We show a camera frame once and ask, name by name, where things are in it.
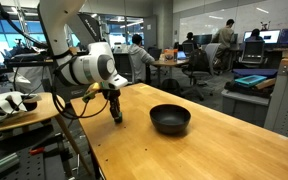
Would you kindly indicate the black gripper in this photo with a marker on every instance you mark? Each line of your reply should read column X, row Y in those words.
column 113, row 97

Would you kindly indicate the green block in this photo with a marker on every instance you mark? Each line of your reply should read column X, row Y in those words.
column 119, row 119

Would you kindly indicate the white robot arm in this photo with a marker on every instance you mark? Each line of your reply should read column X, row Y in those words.
column 81, row 57

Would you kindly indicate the black bowl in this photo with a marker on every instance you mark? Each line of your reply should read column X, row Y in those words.
column 169, row 118

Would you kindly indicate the person in grey hoodie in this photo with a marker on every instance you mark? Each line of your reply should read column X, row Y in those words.
column 140, row 58

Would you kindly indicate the round wooden meeting table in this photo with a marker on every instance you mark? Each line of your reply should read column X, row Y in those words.
column 170, row 64

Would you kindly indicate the black perforated board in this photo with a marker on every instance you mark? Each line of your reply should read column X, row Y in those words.
column 43, row 166

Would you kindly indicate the black office chair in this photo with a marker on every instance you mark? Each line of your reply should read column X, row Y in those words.
column 200, row 67

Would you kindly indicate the white crumpled cloth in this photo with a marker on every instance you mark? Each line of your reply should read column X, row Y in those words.
column 15, row 102

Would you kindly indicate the standing person in olive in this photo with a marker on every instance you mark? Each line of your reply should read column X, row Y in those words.
column 224, row 37

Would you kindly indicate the grey storage bin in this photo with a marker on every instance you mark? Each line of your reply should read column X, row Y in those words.
column 249, row 108

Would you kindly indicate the teal tray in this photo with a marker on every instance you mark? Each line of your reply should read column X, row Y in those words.
column 250, row 80

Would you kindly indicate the seated person at monitor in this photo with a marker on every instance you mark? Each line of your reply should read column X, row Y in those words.
column 255, row 36

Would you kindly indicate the lit computer monitor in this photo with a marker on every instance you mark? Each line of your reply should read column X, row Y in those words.
column 269, row 36

